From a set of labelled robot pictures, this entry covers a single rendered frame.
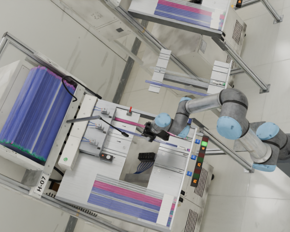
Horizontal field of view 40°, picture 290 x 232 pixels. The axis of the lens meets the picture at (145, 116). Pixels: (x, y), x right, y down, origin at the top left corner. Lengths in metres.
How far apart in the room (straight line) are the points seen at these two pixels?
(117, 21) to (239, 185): 1.57
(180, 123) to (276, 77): 1.51
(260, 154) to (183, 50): 1.48
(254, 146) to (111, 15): 1.64
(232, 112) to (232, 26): 1.99
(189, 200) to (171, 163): 0.58
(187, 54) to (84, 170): 1.34
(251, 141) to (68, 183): 1.13
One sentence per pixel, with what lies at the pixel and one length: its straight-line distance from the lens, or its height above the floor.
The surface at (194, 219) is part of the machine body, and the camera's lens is 3.07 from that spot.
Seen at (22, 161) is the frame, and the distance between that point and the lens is 2.31.
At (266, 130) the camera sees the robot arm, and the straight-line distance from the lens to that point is 2.21.
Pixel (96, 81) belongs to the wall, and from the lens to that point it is 4.56.
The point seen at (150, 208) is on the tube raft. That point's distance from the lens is 2.41.
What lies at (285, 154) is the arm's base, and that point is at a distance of 2.32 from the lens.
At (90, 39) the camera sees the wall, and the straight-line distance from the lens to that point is 4.64.
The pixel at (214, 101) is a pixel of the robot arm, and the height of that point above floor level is 1.14.
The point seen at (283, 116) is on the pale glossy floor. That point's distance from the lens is 3.22.
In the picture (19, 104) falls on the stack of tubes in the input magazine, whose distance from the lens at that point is 2.36.
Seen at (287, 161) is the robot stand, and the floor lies 0.55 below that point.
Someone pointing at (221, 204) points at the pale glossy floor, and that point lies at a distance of 3.16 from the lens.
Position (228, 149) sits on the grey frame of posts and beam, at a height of 0.33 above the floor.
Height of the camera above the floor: 2.47
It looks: 36 degrees down
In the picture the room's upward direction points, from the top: 54 degrees counter-clockwise
